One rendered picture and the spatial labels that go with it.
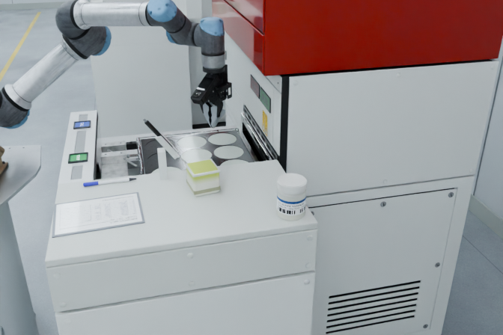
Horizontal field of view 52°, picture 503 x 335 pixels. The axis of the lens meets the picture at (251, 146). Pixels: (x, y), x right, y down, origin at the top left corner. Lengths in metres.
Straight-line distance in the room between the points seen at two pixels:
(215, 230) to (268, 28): 0.55
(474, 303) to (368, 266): 0.87
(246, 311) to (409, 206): 0.73
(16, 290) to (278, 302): 1.12
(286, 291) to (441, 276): 0.88
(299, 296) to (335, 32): 0.71
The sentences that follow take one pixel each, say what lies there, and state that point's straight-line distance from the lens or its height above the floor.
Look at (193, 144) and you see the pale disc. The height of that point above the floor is 0.90.
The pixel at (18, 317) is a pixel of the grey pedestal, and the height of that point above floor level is 0.24.
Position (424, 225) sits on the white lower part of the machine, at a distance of 1.92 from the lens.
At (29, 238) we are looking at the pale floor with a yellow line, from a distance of 3.10.
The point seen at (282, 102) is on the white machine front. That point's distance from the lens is 1.48.
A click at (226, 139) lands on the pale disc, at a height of 0.90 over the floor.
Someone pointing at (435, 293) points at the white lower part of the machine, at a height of 0.32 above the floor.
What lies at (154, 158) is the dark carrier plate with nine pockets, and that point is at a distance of 1.72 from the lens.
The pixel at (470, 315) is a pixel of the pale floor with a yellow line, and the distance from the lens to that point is 2.61.
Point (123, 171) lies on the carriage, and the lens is 1.71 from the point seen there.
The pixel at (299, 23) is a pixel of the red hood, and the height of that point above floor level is 1.36.
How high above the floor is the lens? 1.66
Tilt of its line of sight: 25 degrees down
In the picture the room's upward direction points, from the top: straight up
